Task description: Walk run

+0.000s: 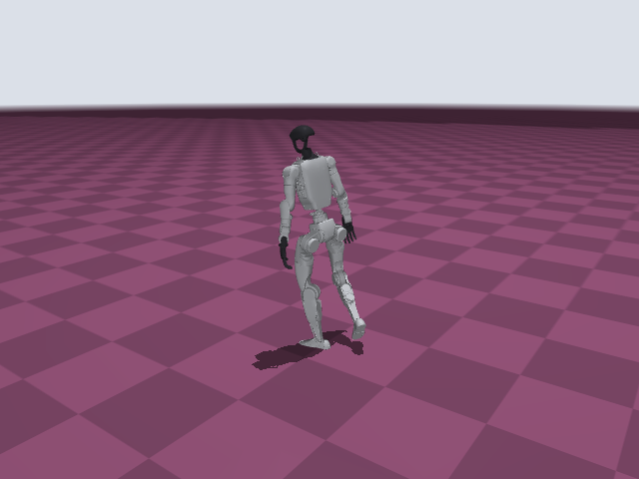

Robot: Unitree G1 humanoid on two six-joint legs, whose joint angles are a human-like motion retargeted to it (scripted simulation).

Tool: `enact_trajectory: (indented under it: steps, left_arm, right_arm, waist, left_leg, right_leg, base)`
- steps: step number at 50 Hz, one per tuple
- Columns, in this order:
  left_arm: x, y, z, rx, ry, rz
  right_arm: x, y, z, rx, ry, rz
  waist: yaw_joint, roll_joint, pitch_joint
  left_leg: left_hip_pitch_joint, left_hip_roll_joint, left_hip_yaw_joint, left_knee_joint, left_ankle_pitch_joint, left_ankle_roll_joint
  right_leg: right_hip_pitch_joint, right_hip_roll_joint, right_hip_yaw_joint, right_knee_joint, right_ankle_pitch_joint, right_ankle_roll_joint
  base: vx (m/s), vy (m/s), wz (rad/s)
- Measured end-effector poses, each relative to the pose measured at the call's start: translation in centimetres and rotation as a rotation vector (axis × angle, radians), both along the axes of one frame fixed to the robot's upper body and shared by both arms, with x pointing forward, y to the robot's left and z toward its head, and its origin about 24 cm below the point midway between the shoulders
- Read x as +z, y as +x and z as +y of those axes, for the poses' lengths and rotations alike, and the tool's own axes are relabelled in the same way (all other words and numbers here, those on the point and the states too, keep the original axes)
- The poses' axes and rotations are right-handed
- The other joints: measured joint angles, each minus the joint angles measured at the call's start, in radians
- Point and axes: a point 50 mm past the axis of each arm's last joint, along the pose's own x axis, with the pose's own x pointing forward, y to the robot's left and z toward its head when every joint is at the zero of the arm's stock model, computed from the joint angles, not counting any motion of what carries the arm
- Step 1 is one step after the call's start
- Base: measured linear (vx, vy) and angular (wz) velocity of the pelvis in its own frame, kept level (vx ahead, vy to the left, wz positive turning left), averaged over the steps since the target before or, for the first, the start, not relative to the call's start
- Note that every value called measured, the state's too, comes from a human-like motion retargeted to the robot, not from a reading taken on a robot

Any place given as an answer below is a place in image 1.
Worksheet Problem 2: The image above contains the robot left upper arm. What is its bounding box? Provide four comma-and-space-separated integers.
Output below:
283, 164, 300, 212

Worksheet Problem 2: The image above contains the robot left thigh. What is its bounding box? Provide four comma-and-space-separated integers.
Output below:
295, 231, 320, 299

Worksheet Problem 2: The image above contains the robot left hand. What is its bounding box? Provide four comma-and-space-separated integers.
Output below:
279, 237, 293, 269

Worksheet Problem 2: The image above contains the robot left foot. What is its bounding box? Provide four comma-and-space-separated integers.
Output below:
299, 338, 330, 349

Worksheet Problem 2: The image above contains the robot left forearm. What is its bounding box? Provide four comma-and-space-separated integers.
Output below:
279, 201, 293, 242

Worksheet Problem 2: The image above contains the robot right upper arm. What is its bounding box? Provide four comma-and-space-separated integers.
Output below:
325, 156, 345, 198

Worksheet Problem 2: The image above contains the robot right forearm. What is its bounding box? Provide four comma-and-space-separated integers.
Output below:
336, 192, 351, 224

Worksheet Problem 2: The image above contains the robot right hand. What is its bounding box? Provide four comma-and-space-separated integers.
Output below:
341, 217, 356, 243

